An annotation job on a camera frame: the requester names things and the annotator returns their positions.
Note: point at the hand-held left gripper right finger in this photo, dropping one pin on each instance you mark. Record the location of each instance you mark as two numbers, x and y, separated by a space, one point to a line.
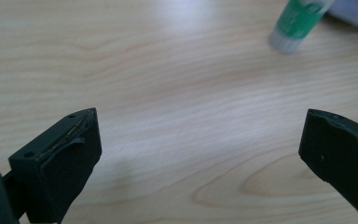
345 155

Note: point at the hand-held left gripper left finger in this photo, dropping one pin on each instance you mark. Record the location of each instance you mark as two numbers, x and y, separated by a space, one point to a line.
59 165

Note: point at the green and white glue stick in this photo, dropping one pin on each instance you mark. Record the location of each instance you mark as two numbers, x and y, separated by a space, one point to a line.
298 25

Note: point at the grey pencil case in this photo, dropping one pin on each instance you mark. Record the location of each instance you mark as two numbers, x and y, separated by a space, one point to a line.
357 11

